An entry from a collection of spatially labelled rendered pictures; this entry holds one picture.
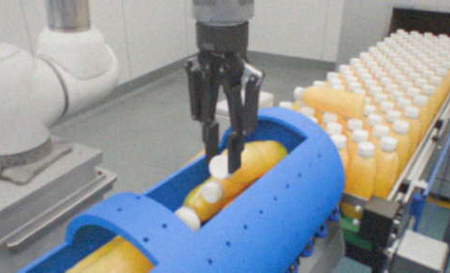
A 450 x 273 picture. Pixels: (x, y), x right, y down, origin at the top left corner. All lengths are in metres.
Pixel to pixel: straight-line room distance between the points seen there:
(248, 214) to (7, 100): 0.57
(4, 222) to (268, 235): 0.55
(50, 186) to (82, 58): 0.31
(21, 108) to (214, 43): 0.52
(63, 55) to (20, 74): 0.13
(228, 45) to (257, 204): 0.24
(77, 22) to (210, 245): 0.67
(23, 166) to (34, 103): 0.14
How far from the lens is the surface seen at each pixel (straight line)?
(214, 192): 0.74
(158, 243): 0.49
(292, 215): 0.65
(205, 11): 0.53
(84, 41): 1.01
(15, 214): 0.92
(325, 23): 5.30
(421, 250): 1.12
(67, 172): 0.97
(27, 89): 0.93
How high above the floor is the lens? 1.55
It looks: 27 degrees down
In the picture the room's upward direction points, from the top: straight up
